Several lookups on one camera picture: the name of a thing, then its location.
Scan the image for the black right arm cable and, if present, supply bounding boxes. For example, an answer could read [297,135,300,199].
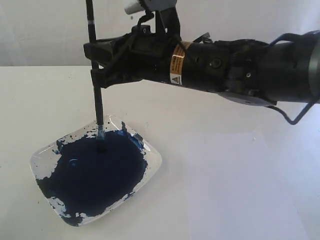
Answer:
[264,32,320,126]

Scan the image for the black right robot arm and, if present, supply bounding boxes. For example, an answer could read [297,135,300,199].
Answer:
[83,12,320,106]

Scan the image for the black paintbrush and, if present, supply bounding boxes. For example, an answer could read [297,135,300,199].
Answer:
[85,0,106,153]

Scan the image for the white square paint dish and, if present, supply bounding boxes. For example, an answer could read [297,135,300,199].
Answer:
[30,115,162,227]

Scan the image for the white paper sheet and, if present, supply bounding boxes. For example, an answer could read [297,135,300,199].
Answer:
[179,132,320,240]

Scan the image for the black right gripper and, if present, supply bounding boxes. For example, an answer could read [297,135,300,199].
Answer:
[83,14,234,93]

